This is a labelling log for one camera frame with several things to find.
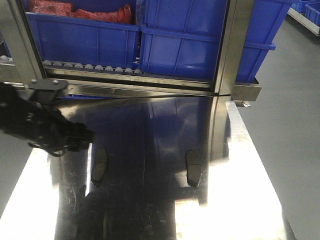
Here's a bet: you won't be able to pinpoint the steel rack upright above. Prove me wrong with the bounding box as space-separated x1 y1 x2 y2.
0 0 47 84
212 0 255 96

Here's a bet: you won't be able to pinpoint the brake pad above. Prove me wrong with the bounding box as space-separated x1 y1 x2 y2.
185 149 202 188
90 148 108 187

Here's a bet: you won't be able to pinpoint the steel roller rack frame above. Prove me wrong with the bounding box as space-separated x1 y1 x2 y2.
0 55 263 109

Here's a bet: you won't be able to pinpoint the steel rack upright left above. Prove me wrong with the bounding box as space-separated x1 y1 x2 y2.
0 0 47 84

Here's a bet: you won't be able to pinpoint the red mesh bags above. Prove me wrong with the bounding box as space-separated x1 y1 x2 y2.
27 0 133 24

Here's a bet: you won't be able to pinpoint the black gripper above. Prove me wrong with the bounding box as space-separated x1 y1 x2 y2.
0 82 95 157

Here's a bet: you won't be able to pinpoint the blue crate with red bags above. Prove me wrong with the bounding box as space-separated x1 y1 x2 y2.
25 0 140 68

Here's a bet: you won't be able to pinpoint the steel rack upright right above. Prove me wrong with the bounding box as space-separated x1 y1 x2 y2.
212 0 255 96

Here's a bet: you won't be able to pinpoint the large blue crate right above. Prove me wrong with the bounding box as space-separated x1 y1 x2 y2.
139 0 292 83

